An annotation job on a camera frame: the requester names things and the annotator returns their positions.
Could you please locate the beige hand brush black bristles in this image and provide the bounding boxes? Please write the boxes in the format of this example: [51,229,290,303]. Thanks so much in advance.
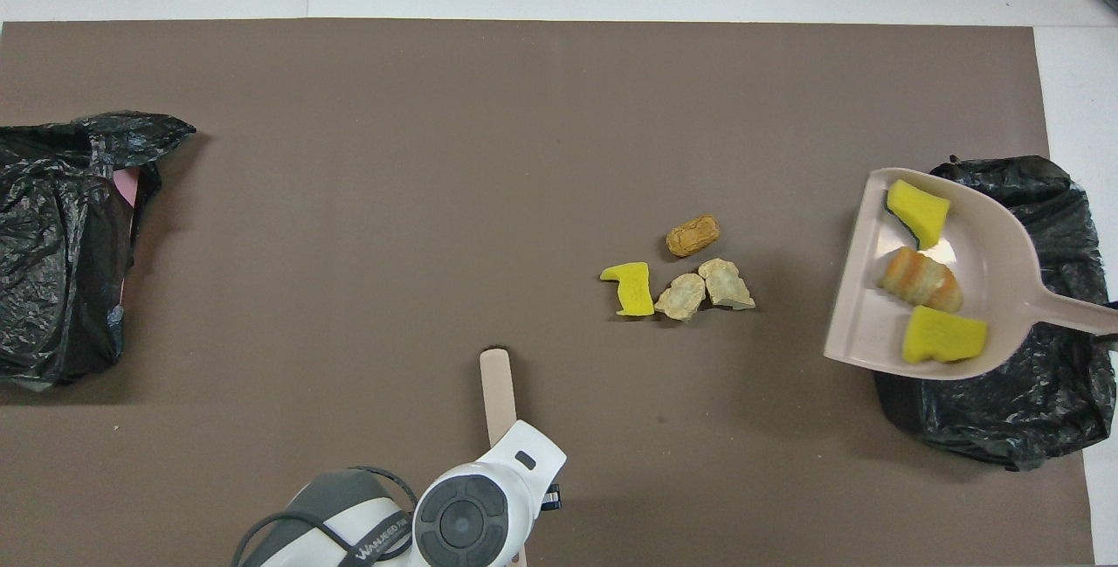
[479,348,525,450]

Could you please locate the notched yellow sponge piece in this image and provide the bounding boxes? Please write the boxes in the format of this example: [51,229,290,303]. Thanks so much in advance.
[599,261,656,318]

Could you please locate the pale pastry piece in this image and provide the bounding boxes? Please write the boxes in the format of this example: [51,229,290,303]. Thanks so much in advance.
[653,273,707,322]
[697,258,756,312]

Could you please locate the brown bread roll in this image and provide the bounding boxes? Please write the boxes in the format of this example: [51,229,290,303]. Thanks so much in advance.
[666,214,722,259]

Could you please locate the kidney shaped yellow sponge piece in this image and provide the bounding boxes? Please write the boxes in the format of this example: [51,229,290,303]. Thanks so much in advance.
[901,304,990,366]

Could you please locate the orange striped croissant piece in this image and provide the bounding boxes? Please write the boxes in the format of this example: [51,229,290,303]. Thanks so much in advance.
[877,245,965,315]

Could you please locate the yellow sponge piece green backing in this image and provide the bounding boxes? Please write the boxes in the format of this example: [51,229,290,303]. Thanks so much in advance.
[886,179,952,250]

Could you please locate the beige plastic dustpan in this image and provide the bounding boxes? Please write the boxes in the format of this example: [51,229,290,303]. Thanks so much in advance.
[824,167,1118,382]

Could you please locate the black bag lined open bin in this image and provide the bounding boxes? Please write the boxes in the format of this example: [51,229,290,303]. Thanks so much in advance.
[871,155,1103,472]

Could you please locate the pink plastic bin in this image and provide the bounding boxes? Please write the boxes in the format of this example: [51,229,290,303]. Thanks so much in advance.
[112,167,141,211]

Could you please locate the crumpled black trash bag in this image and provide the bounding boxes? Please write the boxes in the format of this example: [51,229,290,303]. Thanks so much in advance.
[0,111,197,391]

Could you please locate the brown table mat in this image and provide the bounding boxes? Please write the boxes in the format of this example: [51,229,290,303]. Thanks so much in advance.
[0,18,1094,567]

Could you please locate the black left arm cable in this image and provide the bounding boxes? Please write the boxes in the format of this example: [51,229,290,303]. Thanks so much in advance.
[231,465,420,567]

